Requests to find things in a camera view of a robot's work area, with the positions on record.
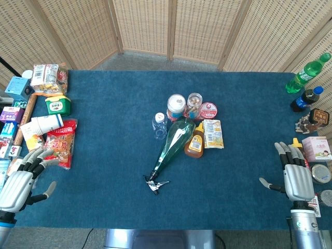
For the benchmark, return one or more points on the brown hexagonal box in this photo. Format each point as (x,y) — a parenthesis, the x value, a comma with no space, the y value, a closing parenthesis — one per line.
(319,117)

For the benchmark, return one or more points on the red chips bag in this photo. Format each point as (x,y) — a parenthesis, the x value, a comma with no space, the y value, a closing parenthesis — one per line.
(61,145)

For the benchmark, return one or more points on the jar with round metal lid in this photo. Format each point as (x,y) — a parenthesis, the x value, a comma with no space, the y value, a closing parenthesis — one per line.
(321,173)

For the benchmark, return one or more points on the green soda bottle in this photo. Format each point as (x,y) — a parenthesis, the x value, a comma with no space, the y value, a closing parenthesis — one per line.
(303,75)

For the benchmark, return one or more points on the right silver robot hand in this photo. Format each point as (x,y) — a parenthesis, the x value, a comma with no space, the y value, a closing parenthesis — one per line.
(297,181)

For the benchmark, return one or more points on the pink white carton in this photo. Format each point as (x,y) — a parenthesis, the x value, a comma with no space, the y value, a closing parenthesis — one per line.
(317,149)

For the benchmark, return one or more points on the pink round lidded cup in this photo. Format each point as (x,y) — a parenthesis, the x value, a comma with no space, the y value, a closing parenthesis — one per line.
(209,110)

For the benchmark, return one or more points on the dark cola bottle blue cap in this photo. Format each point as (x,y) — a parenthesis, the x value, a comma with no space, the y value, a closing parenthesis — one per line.
(304,99)

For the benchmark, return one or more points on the clear jar of snacks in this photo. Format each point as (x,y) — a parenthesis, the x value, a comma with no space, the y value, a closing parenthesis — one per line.
(194,102)

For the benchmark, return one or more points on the orange white packet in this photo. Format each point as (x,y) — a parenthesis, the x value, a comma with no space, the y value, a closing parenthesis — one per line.
(14,166)

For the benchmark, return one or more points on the clear empty water bottle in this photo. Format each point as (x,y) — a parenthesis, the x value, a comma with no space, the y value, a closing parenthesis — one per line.
(159,127)

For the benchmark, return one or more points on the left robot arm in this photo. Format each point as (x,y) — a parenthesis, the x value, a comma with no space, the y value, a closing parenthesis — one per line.
(4,228)

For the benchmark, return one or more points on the white-lidded jar blue label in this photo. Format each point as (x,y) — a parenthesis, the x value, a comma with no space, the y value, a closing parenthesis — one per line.
(176,105)

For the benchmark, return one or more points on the yellow white fruit packet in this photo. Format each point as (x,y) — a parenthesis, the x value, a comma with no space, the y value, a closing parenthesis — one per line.
(32,138)

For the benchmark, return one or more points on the white box pink flower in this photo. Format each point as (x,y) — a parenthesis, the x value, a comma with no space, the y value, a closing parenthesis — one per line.
(15,151)

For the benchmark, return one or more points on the pale blue packet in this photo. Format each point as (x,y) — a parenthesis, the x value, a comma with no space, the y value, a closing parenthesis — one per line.
(3,171)

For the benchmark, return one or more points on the white round cap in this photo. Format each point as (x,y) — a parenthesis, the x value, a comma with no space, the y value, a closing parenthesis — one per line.
(27,74)

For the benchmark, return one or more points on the yellow white snack packet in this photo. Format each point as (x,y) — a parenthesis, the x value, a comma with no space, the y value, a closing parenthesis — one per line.
(214,135)

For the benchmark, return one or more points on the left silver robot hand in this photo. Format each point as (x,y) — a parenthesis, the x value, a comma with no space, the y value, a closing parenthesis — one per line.
(16,185)

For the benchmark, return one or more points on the red fruit carton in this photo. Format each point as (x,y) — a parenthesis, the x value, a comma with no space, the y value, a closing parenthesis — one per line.
(4,146)

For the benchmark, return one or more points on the green patterned box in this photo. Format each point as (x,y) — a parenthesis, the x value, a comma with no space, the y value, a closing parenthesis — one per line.
(20,104)

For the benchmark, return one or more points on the green tub yellow lid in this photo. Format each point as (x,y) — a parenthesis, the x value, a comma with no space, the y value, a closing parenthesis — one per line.
(58,106)

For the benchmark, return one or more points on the dark honey bottle red label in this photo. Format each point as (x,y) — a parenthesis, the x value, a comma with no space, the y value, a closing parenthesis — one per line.
(295,142)

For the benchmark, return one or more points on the red clear snack bag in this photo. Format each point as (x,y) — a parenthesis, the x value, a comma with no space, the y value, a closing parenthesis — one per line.
(63,77)

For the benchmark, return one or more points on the blue table mat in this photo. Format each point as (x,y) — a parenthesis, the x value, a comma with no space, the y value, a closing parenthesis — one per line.
(116,155)

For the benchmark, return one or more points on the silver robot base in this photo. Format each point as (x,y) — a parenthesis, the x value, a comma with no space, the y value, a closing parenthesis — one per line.
(155,238)

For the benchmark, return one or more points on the amber honey squeeze bottle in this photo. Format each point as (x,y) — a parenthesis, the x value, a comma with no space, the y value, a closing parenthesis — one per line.
(195,145)

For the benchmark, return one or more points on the glass jar grey lid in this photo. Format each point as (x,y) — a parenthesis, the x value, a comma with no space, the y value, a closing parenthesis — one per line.
(325,198)

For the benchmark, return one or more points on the purple box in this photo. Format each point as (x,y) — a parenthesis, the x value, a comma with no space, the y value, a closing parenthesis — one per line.
(10,114)

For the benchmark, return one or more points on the blue white carton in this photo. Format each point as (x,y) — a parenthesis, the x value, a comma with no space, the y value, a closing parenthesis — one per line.
(7,131)

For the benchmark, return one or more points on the green spray bottle black trigger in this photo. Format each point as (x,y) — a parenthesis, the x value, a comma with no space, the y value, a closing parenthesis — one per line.
(176,140)

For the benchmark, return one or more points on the light blue box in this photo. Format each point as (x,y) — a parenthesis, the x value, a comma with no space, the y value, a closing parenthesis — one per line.
(18,86)

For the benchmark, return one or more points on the white barcode snack bag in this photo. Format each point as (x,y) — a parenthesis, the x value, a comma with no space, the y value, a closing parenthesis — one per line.
(44,76)

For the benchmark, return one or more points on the pink clear tray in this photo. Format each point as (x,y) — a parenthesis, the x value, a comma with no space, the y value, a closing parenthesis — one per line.
(172,118)

